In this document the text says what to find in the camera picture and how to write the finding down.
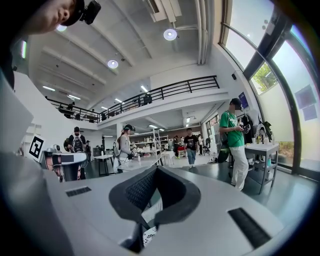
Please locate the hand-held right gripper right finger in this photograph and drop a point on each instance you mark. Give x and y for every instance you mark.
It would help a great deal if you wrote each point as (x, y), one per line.
(182, 197)

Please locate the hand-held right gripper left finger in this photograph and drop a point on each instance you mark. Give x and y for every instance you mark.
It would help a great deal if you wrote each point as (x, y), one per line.
(130, 200)

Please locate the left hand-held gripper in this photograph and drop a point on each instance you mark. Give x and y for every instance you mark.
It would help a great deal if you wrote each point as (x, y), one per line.
(67, 160)

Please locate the black white patterned cushion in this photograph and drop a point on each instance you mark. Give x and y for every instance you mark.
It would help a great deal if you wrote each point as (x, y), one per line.
(149, 236)

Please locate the black office chair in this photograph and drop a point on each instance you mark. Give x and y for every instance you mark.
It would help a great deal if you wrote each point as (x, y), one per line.
(206, 146)

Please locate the white table black legs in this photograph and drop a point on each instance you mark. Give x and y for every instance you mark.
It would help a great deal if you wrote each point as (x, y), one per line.
(103, 157)

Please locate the white metal shelf rack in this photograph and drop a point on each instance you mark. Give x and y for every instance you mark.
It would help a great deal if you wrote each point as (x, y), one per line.
(156, 142)

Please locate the white table with shelf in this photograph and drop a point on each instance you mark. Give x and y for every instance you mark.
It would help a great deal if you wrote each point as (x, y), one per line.
(265, 148)

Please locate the round ceiling lamp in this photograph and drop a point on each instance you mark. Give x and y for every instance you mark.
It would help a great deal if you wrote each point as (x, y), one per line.
(61, 28)
(112, 64)
(170, 34)

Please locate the black balcony railing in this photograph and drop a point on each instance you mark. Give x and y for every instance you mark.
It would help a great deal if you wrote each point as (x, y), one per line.
(175, 88)

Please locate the green potted plant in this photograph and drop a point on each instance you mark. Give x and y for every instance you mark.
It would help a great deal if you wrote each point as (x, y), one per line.
(267, 128)

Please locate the person's face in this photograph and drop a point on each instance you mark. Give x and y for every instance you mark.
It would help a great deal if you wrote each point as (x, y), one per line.
(47, 15)

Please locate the black cap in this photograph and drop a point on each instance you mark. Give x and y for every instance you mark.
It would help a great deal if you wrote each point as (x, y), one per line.
(75, 12)

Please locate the purple wall poster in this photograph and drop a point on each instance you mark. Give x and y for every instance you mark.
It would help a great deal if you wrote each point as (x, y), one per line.
(243, 100)

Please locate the black wall speaker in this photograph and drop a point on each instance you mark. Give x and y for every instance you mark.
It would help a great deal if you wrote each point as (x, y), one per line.
(234, 76)

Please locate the black head-mounted camera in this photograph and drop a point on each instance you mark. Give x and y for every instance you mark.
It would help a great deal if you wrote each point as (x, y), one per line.
(90, 11)

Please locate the dark window frame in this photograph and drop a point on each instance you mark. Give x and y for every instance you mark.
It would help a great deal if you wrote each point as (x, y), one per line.
(282, 82)

